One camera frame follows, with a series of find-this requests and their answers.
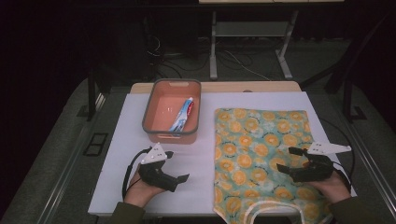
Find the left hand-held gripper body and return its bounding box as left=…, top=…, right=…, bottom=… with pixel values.
left=137, top=142, right=180, bottom=193

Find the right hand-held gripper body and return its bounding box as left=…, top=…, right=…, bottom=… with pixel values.
left=290, top=142, right=352, bottom=184

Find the orange-print fabric drawstring bag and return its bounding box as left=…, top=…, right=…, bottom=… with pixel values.
left=213, top=107, right=333, bottom=224

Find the blue and white toothpaste tube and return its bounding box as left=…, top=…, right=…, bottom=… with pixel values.
left=168, top=96, right=195, bottom=133

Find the orange basin with grey rim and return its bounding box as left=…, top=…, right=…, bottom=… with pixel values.
left=141, top=78, right=203, bottom=146

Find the person's right hand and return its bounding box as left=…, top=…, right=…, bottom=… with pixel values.
left=306, top=171, right=352, bottom=205

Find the person's left hand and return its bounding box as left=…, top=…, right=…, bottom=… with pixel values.
left=123, top=169, right=166, bottom=208

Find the white table mat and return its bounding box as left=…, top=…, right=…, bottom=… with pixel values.
left=88, top=91, right=358, bottom=217

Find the black metal stand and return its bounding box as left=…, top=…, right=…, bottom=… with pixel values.
left=341, top=74, right=368, bottom=123
left=77, top=66, right=106, bottom=122

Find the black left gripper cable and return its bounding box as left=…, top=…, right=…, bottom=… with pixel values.
left=121, top=147, right=153, bottom=201

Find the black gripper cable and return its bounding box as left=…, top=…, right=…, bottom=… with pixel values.
left=320, top=117, right=356, bottom=190
left=121, top=147, right=153, bottom=201

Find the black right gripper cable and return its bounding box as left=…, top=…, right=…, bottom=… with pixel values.
left=320, top=117, right=356, bottom=190

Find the black floor frame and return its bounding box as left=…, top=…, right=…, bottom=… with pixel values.
left=82, top=132, right=109, bottom=157

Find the grey metal desk frame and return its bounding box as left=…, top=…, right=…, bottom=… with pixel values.
left=209, top=9, right=301, bottom=81

